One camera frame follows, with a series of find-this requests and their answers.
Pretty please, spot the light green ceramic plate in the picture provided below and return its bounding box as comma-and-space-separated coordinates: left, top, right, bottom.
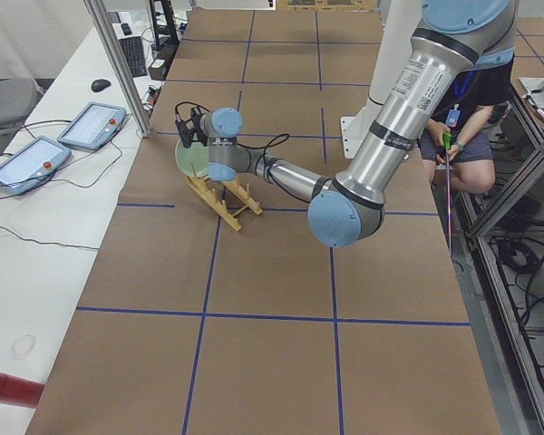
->
175, 140, 209, 178

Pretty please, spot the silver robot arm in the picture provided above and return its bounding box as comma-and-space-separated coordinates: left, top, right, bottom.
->
195, 1, 518, 247

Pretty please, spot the wooden plate rack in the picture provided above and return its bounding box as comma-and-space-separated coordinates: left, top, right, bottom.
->
185, 176, 263, 231

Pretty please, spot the brown paper table cover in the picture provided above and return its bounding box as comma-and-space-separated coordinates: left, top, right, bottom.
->
28, 10, 500, 434

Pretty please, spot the seated person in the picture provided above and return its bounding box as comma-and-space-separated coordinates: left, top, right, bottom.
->
420, 61, 514, 195

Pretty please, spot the far grey teach pendant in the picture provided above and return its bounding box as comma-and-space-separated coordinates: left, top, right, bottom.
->
57, 101, 127, 150

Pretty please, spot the grey teach pendant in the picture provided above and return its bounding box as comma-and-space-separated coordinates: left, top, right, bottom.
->
0, 136, 71, 194
57, 101, 127, 150

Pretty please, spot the black computer mouse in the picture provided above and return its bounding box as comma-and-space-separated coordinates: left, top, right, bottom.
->
91, 79, 112, 93

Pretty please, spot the black keyboard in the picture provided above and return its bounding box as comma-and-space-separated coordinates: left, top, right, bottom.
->
118, 36, 147, 77

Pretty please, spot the near grey teach pendant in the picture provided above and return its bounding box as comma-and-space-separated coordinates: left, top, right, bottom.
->
0, 136, 71, 194

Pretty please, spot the grey office chair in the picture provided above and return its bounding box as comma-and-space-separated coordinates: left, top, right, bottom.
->
0, 78, 41, 153

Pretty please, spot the red cylinder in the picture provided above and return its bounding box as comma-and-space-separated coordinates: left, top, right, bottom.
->
0, 372, 44, 408

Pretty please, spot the green handled stick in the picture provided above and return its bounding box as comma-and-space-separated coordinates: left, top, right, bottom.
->
442, 131, 452, 253

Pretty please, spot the aluminium frame post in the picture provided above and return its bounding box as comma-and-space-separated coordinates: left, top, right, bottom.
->
83, 0, 151, 138

